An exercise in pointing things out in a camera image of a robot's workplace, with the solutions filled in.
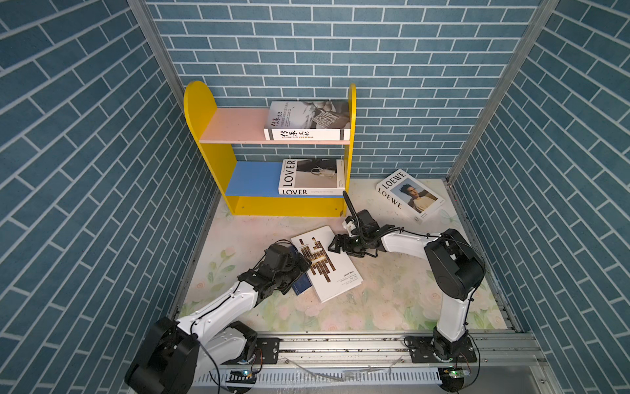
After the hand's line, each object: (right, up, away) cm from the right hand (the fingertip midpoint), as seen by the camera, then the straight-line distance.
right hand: (334, 248), depth 93 cm
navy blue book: (-12, -12, -6) cm, 18 cm away
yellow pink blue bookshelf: (-37, +33, +12) cm, 51 cm away
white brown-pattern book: (-1, -8, -6) cm, 10 cm away
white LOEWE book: (+37, +19, +16) cm, 44 cm away
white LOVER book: (-9, +28, +4) cm, 29 cm away
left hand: (-9, -6, -9) cm, 14 cm away
